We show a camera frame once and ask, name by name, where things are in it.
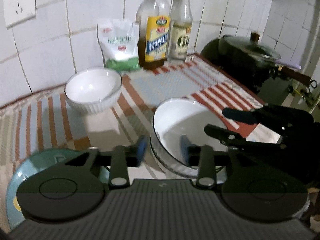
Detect cooking wine bottle yellow label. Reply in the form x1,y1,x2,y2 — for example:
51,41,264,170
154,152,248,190
136,0,170,70

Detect blue fried egg plate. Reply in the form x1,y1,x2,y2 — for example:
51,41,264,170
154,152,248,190
5,148,109,228

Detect vinegar bottle yellow cap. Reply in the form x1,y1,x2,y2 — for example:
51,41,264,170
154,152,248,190
168,0,193,62

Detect white wall socket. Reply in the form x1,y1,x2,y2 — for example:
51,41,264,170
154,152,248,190
3,0,36,28

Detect white ribbed bowl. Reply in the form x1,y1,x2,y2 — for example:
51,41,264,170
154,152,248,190
150,98,227,180
64,67,123,115

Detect black wok with lid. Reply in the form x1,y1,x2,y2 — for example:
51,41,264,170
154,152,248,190
201,32,317,94

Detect striped patchwork table cloth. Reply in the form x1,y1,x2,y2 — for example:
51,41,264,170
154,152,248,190
0,53,282,181

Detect gas stove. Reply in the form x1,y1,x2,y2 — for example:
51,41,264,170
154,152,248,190
258,78,319,111

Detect white green salt bag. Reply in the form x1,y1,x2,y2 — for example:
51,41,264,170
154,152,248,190
97,18,140,72

